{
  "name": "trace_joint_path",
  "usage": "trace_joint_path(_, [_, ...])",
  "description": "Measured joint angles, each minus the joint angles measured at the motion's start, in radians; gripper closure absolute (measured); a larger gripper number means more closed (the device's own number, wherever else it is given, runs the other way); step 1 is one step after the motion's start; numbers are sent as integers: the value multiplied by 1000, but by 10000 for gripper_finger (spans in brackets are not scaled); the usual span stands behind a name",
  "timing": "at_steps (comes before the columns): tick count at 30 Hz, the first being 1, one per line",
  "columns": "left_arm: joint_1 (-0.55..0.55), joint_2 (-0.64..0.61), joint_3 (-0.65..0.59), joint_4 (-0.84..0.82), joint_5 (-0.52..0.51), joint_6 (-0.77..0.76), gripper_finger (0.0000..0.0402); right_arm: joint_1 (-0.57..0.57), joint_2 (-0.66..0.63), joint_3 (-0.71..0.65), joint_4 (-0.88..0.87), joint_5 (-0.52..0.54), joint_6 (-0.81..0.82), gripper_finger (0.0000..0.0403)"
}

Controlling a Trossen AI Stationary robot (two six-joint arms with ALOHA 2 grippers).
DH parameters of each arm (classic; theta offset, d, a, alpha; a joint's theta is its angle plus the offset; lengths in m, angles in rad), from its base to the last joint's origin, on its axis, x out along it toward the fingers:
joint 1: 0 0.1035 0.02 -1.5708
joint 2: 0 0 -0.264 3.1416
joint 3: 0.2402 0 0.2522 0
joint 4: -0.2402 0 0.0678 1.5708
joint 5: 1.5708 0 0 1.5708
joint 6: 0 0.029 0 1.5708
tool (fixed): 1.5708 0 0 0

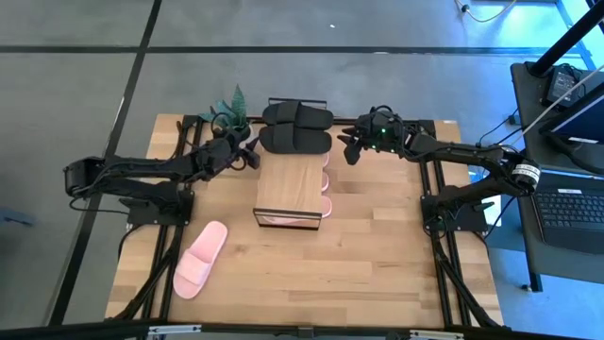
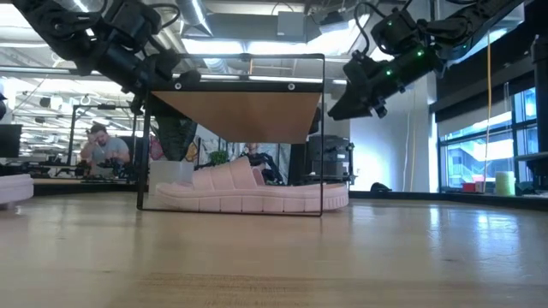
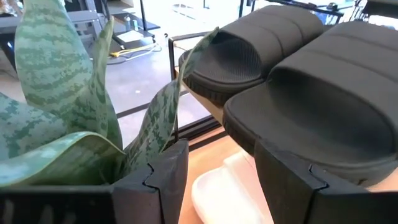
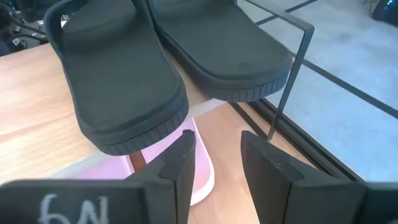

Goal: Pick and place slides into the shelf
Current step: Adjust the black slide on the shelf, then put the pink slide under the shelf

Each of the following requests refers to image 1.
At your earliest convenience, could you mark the black laptop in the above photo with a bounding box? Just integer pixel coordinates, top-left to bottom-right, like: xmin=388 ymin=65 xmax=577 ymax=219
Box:
xmin=528 ymin=89 xmax=604 ymax=257

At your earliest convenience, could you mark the snake plant in white pot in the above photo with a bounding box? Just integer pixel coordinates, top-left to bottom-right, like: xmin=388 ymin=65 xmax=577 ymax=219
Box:
xmin=197 ymin=83 xmax=256 ymax=145

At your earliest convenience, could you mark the black pole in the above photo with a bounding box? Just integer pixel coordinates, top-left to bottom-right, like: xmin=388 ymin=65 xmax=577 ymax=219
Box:
xmin=527 ymin=0 xmax=604 ymax=77

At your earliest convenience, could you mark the black slide sandal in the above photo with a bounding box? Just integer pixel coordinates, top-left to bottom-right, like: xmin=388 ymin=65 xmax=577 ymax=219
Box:
xmin=261 ymin=100 xmax=335 ymax=129
xmin=258 ymin=123 xmax=333 ymax=155

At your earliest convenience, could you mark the black power adapter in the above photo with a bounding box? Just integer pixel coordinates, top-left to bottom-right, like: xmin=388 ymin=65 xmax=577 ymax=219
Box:
xmin=542 ymin=64 xmax=580 ymax=109

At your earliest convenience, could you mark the black horizontal beam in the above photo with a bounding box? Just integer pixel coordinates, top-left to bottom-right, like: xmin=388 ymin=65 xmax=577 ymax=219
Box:
xmin=0 ymin=318 xmax=604 ymax=340

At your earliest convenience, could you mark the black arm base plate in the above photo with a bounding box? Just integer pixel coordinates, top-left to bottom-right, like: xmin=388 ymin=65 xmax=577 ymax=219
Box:
xmin=421 ymin=193 xmax=490 ymax=233
xmin=126 ymin=188 xmax=195 ymax=227

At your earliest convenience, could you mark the silver metal bracket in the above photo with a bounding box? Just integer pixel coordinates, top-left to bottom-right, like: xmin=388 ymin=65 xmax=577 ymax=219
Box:
xmin=147 ymin=323 xmax=203 ymax=337
xmin=408 ymin=329 xmax=467 ymax=340

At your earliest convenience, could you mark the black cable with plug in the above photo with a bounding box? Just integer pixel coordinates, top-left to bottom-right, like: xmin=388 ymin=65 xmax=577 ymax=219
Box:
xmin=475 ymin=109 xmax=521 ymax=148

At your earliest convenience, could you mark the yellow power cable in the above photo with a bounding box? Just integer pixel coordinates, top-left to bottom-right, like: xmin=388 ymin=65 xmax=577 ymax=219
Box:
xmin=454 ymin=0 xmax=519 ymax=25

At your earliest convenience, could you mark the black side desk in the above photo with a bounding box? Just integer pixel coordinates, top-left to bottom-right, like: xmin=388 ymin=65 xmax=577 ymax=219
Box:
xmin=509 ymin=60 xmax=604 ymax=292

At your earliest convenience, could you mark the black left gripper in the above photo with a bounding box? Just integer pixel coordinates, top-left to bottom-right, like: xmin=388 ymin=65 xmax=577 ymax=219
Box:
xmin=197 ymin=133 xmax=262 ymax=180

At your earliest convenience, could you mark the black aluminium table frame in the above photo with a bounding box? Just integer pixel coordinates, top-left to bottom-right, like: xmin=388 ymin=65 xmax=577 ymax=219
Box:
xmin=106 ymin=112 xmax=505 ymax=332

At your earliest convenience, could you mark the white cable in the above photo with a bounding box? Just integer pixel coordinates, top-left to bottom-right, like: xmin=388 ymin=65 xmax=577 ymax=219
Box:
xmin=518 ymin=63 xmax=604 ymax=139

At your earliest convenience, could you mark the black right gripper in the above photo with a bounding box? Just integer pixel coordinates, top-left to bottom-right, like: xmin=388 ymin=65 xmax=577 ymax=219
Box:
xmin=337 ymin=109 xmax=410 ymax=166

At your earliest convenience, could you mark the wooden shelf black metal frame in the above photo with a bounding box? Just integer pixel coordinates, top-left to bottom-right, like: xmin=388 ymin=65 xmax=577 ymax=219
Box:
xmin=252 ymin=97 xmax=328 ymax=231

